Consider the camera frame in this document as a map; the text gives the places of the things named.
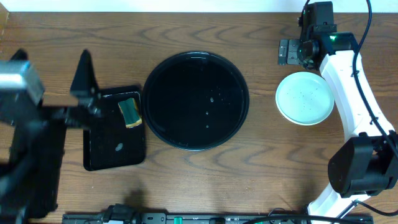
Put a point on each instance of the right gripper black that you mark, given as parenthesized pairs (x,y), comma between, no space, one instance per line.
(294,46)

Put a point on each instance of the mint green plate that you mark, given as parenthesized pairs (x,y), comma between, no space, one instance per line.
(304,98)

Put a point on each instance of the yellow green sponge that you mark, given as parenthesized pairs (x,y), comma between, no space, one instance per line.
(130,112)

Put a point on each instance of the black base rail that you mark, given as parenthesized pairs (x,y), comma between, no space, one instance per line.
(127,215)

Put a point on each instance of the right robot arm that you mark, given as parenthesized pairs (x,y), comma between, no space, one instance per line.
(333,77)

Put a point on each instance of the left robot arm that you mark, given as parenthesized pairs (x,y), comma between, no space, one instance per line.
(30,177)

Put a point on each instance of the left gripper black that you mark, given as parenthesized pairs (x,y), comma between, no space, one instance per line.
(58,112)

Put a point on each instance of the black rectangular water tray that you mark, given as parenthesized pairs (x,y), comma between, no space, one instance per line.
(108,143)

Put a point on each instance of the round black tray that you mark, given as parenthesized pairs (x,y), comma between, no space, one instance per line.
(195,100)

